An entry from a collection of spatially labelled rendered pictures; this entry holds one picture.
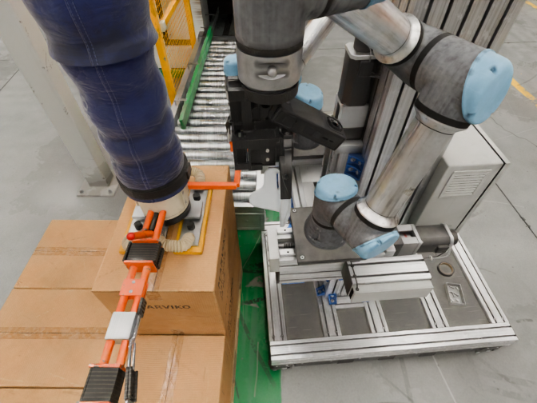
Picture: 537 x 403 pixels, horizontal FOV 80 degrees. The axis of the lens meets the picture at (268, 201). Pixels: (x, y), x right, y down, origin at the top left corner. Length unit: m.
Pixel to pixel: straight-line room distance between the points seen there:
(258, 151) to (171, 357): 1.15
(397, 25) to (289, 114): 0.33
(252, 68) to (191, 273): 0.86
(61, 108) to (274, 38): 2.26
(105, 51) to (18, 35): 1.60
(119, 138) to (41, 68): 1.53
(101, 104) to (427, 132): 0.73
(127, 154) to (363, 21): 0.65
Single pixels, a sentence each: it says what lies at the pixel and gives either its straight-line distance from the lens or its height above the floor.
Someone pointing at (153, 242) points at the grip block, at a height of 1.09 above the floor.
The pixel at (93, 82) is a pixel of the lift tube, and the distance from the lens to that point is 0.85.
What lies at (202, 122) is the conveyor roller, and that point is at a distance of 2.44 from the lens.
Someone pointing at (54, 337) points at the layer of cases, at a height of 0.54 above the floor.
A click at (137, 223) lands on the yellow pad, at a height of 0.99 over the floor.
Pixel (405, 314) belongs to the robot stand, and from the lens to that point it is 1.98.
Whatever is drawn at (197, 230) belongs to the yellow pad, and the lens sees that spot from 1.20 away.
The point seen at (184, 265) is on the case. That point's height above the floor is 0.94.
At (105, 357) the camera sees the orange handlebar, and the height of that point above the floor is 1.08.
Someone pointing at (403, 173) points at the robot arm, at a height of 1.42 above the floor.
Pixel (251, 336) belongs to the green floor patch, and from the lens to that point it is 2.02.
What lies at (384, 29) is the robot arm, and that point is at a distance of 0.66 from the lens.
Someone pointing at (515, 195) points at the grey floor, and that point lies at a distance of 3.26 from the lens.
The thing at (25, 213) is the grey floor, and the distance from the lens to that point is 3.08.
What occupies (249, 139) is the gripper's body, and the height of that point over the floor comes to 1.66.
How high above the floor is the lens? 1.92
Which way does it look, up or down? 49 degrees down
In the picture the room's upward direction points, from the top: straight up
